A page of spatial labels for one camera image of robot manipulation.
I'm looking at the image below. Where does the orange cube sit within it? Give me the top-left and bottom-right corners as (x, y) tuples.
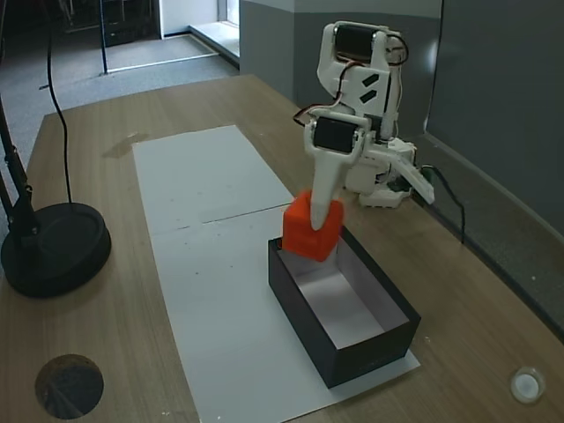
(281, 189), (345, 263)

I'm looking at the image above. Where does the dark box white inside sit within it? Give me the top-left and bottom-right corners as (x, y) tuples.
(267, 225), (422, 390)

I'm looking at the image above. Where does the white paper sheet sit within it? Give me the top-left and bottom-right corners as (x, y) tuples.
(131, 125), (296, 234)
(149, 204), (422, 422)

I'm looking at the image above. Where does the black vertical pole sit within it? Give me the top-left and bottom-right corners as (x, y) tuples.
(99, 0), (111, 76)

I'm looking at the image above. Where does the black round-base stand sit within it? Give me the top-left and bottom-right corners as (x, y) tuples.
(0, 92), (112, 299)

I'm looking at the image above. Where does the white round cap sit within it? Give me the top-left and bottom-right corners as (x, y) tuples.
(509, 365), (544, 404)

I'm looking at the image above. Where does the black power cable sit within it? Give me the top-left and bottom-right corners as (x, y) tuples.
(420, 165), (467, 246)

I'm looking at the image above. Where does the black stand cable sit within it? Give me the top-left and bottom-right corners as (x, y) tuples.
(43, 0), (74, 206)

